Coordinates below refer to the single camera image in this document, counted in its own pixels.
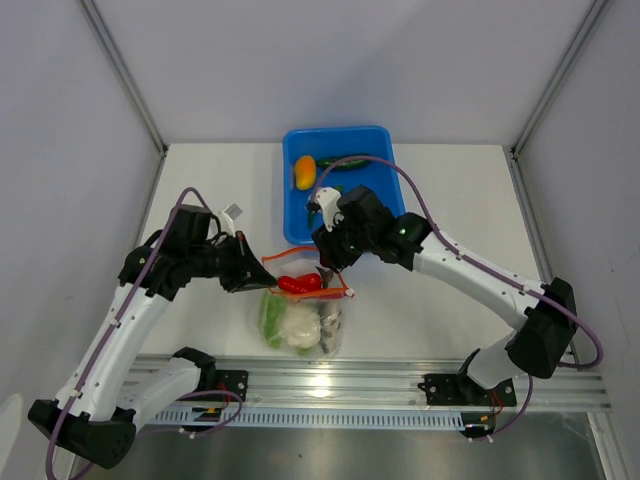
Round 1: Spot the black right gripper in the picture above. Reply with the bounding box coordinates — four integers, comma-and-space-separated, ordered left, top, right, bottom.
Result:
311, 210, 375, 275

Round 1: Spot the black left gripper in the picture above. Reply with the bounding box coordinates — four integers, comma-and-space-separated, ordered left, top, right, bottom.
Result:
188, 230, 277, 293

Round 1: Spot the green toy lettuce leaf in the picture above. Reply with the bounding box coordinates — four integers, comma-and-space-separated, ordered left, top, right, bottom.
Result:
257, 292, 289, 349

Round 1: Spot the green toy chili pepper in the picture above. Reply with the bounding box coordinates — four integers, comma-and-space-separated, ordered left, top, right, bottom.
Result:
307, 185, 345, 229

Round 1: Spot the red toy chili pepper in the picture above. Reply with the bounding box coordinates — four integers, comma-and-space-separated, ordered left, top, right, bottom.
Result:
277, 273, 323, 294

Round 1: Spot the dark green toy cucumber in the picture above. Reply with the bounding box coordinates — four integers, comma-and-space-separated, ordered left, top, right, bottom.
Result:
316, 154, 371, 171

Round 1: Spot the clear orange-zipper zip bag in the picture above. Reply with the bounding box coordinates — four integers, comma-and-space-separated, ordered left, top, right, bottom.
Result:
256, 246, 354, 359

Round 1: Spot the white toy cauliflower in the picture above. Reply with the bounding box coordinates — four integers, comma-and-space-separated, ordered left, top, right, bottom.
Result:
279, 304, 321, 350

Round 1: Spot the grey toy fish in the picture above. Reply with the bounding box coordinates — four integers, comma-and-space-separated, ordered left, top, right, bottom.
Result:
315, 266, 344, 356

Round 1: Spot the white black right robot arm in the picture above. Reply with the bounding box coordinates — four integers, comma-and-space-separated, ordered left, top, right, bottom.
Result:
308, 186, 576, 404

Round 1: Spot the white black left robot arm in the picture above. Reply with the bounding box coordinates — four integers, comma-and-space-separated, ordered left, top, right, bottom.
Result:
28, 205, 276, 469

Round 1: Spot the yellow orange toy mango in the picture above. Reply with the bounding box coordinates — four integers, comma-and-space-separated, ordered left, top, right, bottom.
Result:
294, 155, 317, 191

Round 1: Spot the blue plastic bin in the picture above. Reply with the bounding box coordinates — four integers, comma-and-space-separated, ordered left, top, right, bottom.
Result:
282, 124, 407, 246

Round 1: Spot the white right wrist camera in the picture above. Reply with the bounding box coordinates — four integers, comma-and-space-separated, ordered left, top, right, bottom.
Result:
308, 187, 344, 232

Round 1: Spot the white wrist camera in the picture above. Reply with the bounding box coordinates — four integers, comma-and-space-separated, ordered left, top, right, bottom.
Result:
308, 187, 344, 232
217, 203, 243, 237

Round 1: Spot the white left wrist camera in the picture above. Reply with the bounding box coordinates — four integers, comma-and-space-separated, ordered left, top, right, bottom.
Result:
217, 203, 243, 237

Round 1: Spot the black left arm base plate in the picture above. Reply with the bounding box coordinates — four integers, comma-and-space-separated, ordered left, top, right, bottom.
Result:
214, 370, 249, 401

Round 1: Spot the aluminium front rail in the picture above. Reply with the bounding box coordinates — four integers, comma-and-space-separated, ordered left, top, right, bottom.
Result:
216, 357, 612, 413

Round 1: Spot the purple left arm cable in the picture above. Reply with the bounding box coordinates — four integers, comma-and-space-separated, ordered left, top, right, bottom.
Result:
45, 187, 243, 479

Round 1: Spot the white slotted cable duct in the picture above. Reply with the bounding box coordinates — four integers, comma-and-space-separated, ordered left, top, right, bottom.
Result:
150, 406, 465, 431

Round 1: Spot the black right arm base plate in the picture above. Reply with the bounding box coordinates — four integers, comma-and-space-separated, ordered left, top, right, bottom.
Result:
417, 373, 517, 407

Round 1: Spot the left aluminium frame post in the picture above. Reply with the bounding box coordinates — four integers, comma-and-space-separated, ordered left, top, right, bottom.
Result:
77, 0, 168, 156

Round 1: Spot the aluminium frame post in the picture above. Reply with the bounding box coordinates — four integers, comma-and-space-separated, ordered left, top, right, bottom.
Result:
510, 0, 613, 160
77, 0, 168, 156

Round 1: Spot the right aluminium frame post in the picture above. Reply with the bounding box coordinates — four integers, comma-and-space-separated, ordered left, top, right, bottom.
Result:
510, 0, 613, 160

